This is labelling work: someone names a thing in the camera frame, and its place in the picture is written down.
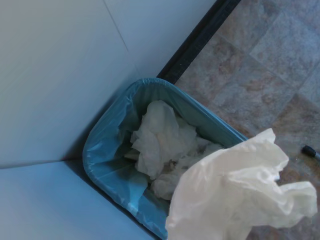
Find white tissue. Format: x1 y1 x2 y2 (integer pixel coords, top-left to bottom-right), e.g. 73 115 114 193
165 128 318 240

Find crumpled tissues in bin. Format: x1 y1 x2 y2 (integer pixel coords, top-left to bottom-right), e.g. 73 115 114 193
124 100 226 201

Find trash bin with blue liner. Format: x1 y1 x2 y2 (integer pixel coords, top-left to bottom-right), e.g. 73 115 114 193
82 77 250 240

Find black baseboard strip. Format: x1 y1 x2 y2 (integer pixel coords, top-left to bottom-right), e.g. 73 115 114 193
156 0 243 86

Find white cabinet panel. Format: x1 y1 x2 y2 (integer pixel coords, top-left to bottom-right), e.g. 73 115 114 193
0 159 157 240

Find black marker pen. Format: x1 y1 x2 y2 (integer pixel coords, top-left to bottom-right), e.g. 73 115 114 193
300 145 320 161

